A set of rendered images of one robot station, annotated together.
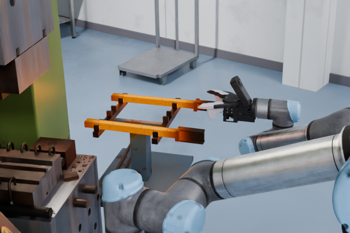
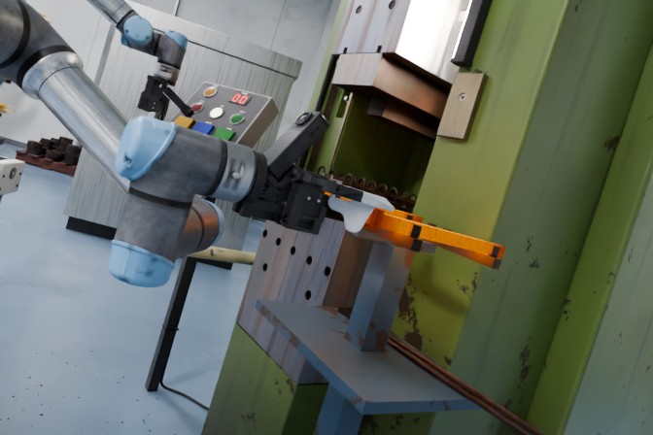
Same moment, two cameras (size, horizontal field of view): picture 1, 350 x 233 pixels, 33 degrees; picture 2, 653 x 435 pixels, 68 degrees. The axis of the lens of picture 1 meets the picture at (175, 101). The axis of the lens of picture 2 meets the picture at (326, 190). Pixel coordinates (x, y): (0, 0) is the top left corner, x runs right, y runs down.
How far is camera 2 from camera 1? 267 cm
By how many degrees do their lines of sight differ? 125
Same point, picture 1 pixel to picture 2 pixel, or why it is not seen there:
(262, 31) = not seen: outside the picture
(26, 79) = (342, 77)
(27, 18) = (366, 28)
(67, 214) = not seen: hidden behind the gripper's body
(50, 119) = (439, 217)
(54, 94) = (465, 197)
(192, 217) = not seen: hidden behind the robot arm
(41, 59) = (364, 70)
